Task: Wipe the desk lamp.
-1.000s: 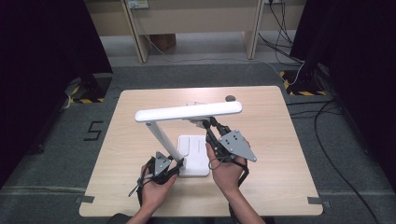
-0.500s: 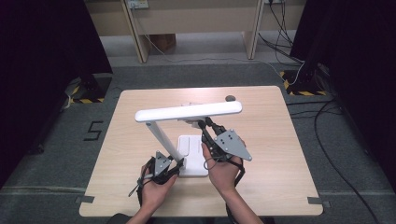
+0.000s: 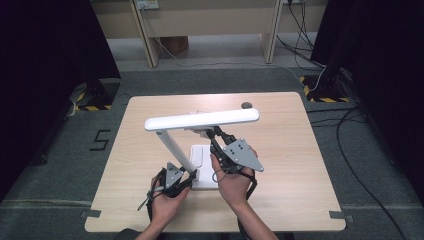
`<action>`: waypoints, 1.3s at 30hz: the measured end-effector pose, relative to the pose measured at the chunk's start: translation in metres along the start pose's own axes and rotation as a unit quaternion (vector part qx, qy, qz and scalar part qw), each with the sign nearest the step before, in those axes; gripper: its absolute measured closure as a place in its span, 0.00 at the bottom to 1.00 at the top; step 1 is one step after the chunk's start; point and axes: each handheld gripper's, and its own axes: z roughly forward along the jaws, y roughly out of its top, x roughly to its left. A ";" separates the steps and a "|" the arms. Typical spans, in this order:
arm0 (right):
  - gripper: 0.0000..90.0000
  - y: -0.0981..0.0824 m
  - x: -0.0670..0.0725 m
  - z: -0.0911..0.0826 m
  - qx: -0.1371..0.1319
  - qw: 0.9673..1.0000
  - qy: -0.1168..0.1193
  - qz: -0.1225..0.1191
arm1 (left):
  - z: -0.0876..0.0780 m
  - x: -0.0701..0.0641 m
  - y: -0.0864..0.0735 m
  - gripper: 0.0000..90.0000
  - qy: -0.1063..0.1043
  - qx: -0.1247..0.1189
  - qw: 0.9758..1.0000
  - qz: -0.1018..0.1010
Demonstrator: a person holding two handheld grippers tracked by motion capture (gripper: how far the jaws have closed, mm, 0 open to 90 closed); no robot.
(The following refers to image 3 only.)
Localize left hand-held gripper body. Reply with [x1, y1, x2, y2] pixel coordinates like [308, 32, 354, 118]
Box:
[159, 162, 194, 198]

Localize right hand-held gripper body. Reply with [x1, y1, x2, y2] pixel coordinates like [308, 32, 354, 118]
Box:
[209, 137, 265, 175]

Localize white desk lamp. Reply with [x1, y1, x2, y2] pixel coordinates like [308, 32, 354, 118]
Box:
[144, 107, 260, 191]

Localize person's left hand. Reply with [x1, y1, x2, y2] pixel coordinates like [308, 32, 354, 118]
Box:
[150, 175, 192, 228]

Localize person's right hand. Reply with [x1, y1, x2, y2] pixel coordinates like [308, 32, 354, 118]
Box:
[209, 148, 260, 210]

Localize grey tape piece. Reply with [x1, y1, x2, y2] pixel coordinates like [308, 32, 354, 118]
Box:
[80, 209, 102, 219]
[329, 210, 355, 224]

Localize brown cardboard box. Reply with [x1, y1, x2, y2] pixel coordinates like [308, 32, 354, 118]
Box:
[159, 35, 190, 56]

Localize black stand base hazard tape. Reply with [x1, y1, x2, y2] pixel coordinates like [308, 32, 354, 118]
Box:
[68, 78, 122, 113]
[298, 64, 353, 104]

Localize beige wooden desk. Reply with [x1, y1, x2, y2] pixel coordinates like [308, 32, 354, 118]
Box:
[89, 0, 329, 69]

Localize white power strip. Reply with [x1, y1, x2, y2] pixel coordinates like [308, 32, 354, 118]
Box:
[135, 0, 160, 10]

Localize black curtain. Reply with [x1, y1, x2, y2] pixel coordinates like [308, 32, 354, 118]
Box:
[311, 0, 424, 204]
[0, 0, 122, 201]

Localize right hand-held gripper cable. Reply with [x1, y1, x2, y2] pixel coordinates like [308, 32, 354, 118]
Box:
[213, 168, 258, 240]

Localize white floor cable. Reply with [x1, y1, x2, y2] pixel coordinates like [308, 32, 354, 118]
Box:
[141, 8, 328, 93]

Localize short black floor cables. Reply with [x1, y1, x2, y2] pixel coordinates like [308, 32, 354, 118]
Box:
[306, 105, 368, 128]

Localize long black floor cable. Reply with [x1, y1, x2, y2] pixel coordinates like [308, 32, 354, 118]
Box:
[335, 106, 408, 240]

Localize black cable bundle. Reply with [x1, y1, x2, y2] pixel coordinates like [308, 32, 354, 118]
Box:
[276, 0, 327, 69]

